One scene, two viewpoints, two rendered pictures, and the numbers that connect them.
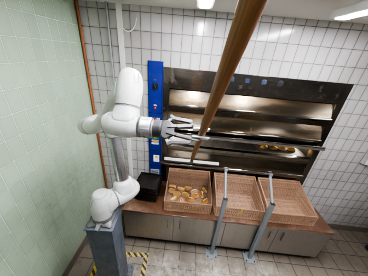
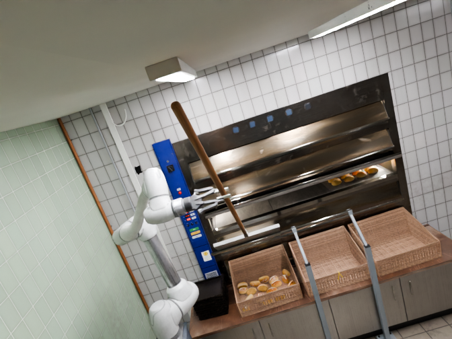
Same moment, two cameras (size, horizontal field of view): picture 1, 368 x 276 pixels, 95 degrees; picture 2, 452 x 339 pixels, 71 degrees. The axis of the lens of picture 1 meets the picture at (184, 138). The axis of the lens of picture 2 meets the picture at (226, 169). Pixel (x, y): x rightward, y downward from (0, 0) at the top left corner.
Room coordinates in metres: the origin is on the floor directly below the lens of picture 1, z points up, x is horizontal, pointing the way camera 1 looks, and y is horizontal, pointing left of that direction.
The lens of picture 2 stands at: (-0.87, -0.15, 2.48)
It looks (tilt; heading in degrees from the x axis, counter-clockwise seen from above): 15 degrees down; 1
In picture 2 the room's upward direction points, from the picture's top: 19 degrees counter-clockwise
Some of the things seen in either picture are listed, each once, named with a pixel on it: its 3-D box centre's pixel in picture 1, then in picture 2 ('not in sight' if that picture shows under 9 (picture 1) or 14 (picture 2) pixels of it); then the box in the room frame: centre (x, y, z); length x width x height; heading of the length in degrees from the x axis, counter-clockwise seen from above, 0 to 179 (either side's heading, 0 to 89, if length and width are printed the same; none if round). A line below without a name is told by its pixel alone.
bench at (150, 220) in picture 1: (219, 218); (324, 303); (1.58, -0.58, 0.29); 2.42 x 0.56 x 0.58; 89
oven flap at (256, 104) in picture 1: (249, 104); (286, 141); (1.86, -0.69, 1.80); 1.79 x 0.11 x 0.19; 89
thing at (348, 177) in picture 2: (270, 138); (344, 169); (2.29, -1.29, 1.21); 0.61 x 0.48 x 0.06; 179
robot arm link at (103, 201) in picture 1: (102, 202); (163, 317); (0.92, 0.58, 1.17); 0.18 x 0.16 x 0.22; 138
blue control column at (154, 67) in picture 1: (166, 124); (203, 208); (2.82, 0.33, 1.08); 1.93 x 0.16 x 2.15; 179
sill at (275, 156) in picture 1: (236, 152); (303, 204); (1.89, -0.69, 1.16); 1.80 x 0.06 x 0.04; 89
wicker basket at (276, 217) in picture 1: (283, 200); (391, 239); (1.58, -1.30, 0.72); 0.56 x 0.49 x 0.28; 90
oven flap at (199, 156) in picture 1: (234, 162); (307, 218); (1.86, -0.69, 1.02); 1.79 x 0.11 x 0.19; 89
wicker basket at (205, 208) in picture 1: (188, 189); (263, 278); (1.62, -0.11, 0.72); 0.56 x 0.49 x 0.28; 90
